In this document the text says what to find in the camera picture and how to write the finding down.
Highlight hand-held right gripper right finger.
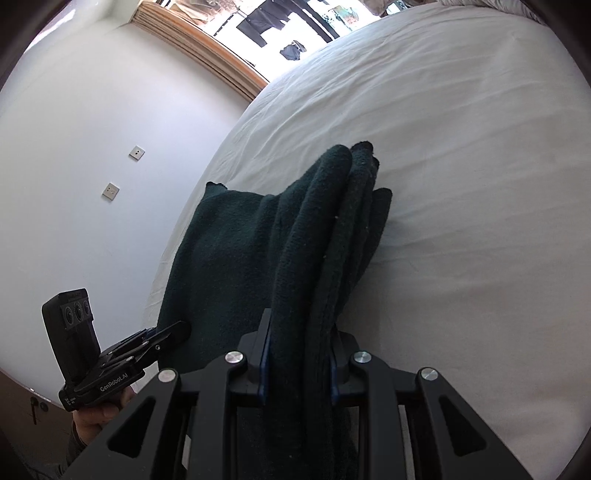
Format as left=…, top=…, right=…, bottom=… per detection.
left=329, top=330, right=536, bottom=480

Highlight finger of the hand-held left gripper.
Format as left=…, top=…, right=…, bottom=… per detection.
left=99, top=320, right=192, bottom=370

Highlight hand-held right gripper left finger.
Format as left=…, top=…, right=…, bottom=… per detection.
left=60, top=309, right=273, bottom=480

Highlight dark green fleece cloth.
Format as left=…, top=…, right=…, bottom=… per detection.
left=157, top=142, right=393, bottom=480

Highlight person's left hand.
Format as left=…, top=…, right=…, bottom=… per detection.
left=71, top=390, right=137, bottom=450

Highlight brown wooden furniture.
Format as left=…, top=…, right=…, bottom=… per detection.
left=0, top=369, right=72, bottom=480

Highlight bed with white sheet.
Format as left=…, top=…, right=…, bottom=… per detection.
left=143, top=0, right=591, bottom=480

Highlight beige curtain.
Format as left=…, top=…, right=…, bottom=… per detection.
left=131, top=0, right=271, bottom=102

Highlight hanging dark pants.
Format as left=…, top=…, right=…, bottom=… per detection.
left=236, top=0, right=298, bottom=47

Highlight hanging patterned shirt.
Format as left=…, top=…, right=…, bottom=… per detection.
left=159, top=0, right=241, bottom=21

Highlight black framed window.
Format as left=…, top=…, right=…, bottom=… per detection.
left=157, top=0, right=384, bottom=84

